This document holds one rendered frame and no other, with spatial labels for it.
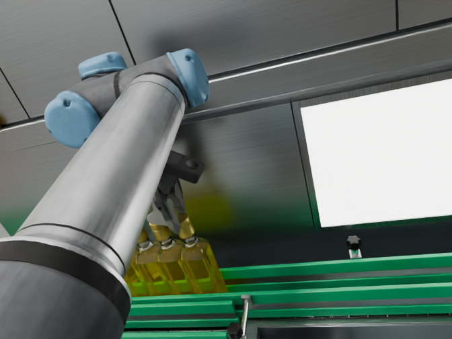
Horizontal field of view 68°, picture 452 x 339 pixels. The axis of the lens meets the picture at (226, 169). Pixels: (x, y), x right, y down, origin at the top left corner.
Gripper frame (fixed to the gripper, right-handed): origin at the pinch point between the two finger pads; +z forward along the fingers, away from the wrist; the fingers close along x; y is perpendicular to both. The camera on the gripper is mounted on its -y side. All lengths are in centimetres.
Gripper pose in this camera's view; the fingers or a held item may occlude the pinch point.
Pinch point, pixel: (181, 221)
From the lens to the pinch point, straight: 72.4
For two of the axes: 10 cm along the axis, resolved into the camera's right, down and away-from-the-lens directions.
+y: -9.5, 1.4, 2.8
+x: -1.7, 5.3, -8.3
